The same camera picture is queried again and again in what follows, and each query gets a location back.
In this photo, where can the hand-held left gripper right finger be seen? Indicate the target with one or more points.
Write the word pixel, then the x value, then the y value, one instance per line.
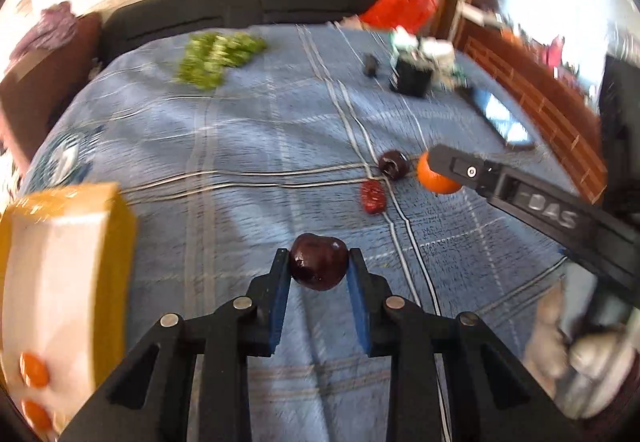
pixel 359 312

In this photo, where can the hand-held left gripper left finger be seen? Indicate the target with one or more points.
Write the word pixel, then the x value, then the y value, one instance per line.
pixel 280 312

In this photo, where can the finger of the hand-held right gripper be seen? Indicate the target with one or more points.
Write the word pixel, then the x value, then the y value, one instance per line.
pixel 467 171

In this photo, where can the orange tangerine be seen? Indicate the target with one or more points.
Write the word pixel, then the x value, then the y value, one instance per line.
pixel 34 368
pixel 436 179
pixel 37 414

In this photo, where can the dark purple plum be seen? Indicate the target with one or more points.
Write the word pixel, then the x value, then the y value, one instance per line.
pixel 395 164
pixel 319 262

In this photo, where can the person's right hand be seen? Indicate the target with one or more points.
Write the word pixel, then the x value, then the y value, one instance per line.
pixel 597 367

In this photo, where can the black smartphone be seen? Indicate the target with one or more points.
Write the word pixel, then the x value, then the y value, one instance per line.
pixel 502 117

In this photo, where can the wooden brick-pattern panel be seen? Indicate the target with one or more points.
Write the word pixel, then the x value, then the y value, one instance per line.
pixel 545 112

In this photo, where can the red strawberry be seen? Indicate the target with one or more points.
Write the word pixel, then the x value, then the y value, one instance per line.
pixel 372 197

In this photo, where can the black square box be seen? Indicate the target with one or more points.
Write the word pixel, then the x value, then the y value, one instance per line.
pixel 411 77

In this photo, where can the small black object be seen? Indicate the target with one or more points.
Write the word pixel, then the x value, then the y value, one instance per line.
pixel 371 66

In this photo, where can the green white packet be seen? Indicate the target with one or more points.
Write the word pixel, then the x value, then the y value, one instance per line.
pixel 404 42

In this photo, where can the red bottle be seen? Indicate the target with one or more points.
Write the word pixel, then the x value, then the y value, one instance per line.
pixel 556 51

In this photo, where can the blue plaid blanket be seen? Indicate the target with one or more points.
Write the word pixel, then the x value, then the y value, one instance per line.
pixel 240 162

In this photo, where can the white flat box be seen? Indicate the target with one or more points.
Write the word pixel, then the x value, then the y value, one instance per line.
pixel 477 15

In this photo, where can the red plastic bag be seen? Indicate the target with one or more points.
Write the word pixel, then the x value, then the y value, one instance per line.
pixel 400 2

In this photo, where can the green grapes bunch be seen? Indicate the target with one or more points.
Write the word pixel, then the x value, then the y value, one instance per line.
pixel 217 57

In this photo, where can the black padded headboard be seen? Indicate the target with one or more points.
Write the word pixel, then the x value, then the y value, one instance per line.
pixel 225 7

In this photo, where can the brown chair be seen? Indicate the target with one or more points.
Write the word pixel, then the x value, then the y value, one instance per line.
pixel 45 87

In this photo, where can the pink floral cloth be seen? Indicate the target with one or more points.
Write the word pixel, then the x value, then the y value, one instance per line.
pixel 47 30

